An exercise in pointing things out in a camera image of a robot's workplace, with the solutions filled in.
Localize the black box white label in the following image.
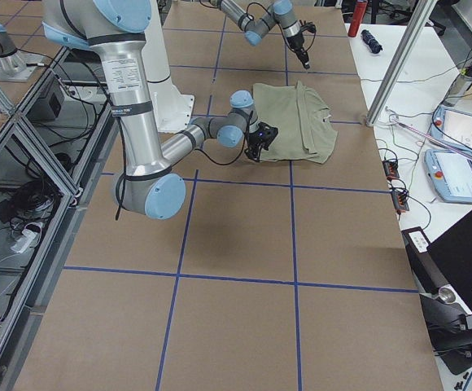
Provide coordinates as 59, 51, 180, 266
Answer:
401, 226, 459, 305

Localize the black control box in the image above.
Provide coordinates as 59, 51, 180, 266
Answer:
27, 79, 64, 121

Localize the grey water bottle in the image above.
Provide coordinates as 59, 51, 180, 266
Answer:
444, 64, 472, 107

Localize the dark blue folded umbrella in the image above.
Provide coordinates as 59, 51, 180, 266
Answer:
361, 29, 382, 55

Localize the aluminium frame post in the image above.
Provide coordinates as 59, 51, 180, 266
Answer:
365, 0, 438, 126

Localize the teach pendant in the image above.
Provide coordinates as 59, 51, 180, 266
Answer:
429, 105, 472, 152
424, 149, 472, 204

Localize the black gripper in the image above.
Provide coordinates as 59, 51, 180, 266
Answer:
286, 32, 310, 68
244, 121, 278, 162

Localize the white power strip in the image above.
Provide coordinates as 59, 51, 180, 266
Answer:
11, 222, 44, 253

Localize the aluminium frame rack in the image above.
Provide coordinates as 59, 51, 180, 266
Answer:
0, 49, 117, 390

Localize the upper teach pendant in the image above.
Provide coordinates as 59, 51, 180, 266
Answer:
429, 105, 472, 152

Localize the olive green long-sleeve shirt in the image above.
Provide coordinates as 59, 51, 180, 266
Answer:
253, 81, 338, 164

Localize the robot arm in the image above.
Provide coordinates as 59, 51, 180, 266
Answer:
42, 1, 278, 220
199, 0, 317, 70

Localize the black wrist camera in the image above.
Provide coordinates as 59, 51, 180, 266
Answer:
300, 21, 317, 34

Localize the lower teach pendant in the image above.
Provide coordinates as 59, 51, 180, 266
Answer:
424, 149, 472, 204

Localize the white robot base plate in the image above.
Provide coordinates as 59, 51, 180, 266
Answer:
150, 79, 194, 134

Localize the orange black electronics board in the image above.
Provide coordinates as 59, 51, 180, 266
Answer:
382, 159, 400, 181

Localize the red bottle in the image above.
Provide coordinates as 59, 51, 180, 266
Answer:
347, 0, 368, 37

